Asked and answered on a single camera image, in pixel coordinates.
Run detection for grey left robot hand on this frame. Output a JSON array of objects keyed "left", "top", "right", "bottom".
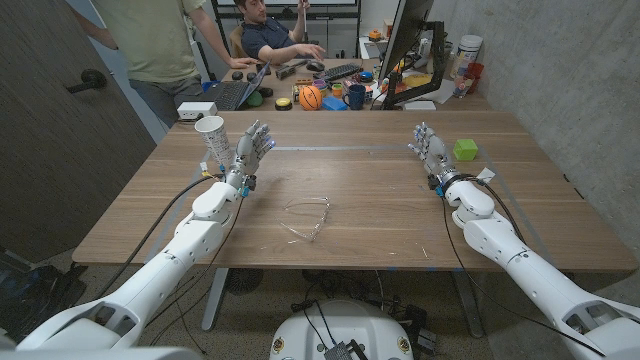
[{"left": 224, "top": 119, "right": 277, "bottom": 190}]

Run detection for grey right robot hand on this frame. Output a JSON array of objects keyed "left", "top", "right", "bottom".
[{"left": 407, "top": 121, "right": 464, "bottom": 191}]

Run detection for green cube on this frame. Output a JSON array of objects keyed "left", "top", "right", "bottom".
[{"left": 452, "top": 138, "right": 480, "bottom": 162}]

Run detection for white paper cup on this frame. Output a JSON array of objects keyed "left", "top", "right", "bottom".
[{"left": 194, "top": 115, "right": 234, "bottom": 172}]

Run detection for red cup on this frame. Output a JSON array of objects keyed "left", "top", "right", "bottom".
[{"left": 464, "top": 61, "right": 486, "bottom": 96}]

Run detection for clear safety glasses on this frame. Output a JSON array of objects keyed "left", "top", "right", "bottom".
[{"left": 277, "top": 195, "right": 332, "bottom": 244}]

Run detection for open black laptop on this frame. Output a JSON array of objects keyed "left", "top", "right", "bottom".
[{"left": 197, "top": 60, "right": 273, "bottom": 112}]

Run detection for white power box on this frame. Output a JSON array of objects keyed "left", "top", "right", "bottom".
[{"left": 176, "top": 101, "right": 219, "bottom": 122}]

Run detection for yellow bowl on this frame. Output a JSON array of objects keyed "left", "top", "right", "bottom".
[{"left": 402, "top": 73, "right": 434, "bottom": 90}]

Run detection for orange mini basketball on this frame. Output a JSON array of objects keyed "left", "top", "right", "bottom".
[{"left": 298, "top": 85, "right": 324, "bottom": 112}]

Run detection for black stapler tool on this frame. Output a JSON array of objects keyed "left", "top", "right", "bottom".
[{"left": 274, "top": 58, "right": 310, "bottom": 81}]

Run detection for dark blue mug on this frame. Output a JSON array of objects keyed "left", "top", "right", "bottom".
[{"left": 342, "top": 83, "right": 368, "bottom": 111}]

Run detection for blue flat box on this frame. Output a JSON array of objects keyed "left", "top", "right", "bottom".
[{"left": 321, "top": 95, "right": 349, "bottom": 112}]

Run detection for white cylindrical canister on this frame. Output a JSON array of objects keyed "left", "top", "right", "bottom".
[{"left": 453, "top": 34, "right": 485, "bottom": 80}]

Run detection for seated person in dark shirt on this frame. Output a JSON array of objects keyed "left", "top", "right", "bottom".
[{"left": 233, "top": 0, "right": 327, "bottom": 66}]

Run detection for black keyboard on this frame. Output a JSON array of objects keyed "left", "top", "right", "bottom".
[{"left": 322, "top": 62, "right": 364, "bottom": 83}]

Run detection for black computer monitor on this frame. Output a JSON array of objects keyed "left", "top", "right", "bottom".
[{"left": 377, "top": 0, "right": 435, "bottom": 84}]

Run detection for person in green shirt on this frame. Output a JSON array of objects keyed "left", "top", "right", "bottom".
[{"left": 69, "top": 0, "right": 261, "bottom": 129}]

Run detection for grey table leg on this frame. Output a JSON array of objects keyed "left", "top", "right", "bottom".
[
  {"left": 451, "top": 269, "right": 485, "bottom": 340},
  {"left": 200, "top": 267, "right": 230, "bottom": 333}
]

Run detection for dark wooden door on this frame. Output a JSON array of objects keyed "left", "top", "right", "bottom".
[{"left": 0, "top": 0, "right": 158, "bottom": 264}]

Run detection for white robot torso base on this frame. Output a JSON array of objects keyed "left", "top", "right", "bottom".
[{"left": 268, "top": 298, "right": 415, "bottom": 360}]

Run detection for black bag on floor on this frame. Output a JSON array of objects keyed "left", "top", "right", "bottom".
[{"left": 0, "top": 249, "right": 89, "bottom": 346}]

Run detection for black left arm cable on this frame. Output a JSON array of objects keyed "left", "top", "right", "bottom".
[{"left": 92, "top": 174, "right": 221, "bottom": 301}]

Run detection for black door handle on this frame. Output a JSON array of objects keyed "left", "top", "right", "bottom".
[{"left": 65, "top": 68, "right": 108, "bottom": 95}]

